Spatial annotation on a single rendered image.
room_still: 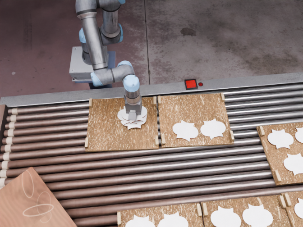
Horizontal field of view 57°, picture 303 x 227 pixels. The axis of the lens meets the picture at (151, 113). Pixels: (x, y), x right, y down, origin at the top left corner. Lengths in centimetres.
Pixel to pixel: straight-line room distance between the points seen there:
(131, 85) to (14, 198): 76
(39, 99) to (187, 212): 112
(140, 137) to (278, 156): 77
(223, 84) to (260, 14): 225
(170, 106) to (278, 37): 233
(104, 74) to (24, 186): 67
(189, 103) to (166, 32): 191
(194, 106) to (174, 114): 14
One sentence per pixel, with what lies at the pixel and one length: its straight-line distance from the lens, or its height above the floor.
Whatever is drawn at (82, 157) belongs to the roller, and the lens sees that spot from 160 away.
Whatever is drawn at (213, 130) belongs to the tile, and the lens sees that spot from 164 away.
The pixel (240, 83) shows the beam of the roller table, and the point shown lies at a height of 91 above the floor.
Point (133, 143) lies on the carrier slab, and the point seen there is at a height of 94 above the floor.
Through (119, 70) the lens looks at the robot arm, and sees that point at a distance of 143.
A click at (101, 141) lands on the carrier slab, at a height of 94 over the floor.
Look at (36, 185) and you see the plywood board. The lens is 148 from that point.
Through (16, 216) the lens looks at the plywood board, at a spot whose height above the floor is 104.
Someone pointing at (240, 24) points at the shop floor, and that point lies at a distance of 377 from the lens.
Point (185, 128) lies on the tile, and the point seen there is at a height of 94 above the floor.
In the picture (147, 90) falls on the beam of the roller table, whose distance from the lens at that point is 178.
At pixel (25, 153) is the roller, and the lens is 171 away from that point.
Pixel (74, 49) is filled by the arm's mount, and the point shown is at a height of 96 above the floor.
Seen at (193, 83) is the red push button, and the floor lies 93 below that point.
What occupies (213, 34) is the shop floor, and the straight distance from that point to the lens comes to 356.
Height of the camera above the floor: 235
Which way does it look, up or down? 58 degrees down
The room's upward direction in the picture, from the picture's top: straight up
